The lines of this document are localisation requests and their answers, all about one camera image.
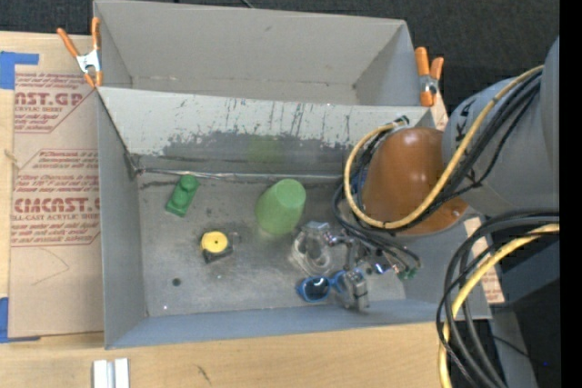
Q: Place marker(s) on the clear glass thing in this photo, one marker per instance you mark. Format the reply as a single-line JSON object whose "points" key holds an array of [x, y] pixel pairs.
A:
{"points": [[314, 259]]}

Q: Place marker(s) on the blue sunglasses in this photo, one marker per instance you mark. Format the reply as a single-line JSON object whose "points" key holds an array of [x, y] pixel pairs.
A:
{"points": [[314, 290]]}

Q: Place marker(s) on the green toy bottle block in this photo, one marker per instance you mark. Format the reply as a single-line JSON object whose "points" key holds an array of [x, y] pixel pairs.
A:
{"points": [[182, 195]]}

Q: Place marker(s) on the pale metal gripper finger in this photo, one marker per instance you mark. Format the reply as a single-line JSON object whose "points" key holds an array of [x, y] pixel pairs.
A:
{"points": [[357, 290], [318, 229]]}

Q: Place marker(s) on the grey metal bin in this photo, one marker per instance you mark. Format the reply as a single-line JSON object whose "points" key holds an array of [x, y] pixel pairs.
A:
{"points": [[254, 277]]}

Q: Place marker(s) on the green plastic cup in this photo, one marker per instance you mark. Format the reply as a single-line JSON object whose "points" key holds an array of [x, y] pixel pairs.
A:
{"points": [[279, 206]]}

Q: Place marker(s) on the brown cardboard board red print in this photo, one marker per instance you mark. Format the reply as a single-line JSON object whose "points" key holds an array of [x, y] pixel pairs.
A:
{"points": [[54, 195]]}

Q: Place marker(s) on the yellow and black tape measure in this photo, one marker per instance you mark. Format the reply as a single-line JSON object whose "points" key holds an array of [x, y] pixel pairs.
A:
{"points": [[214, 243]]}

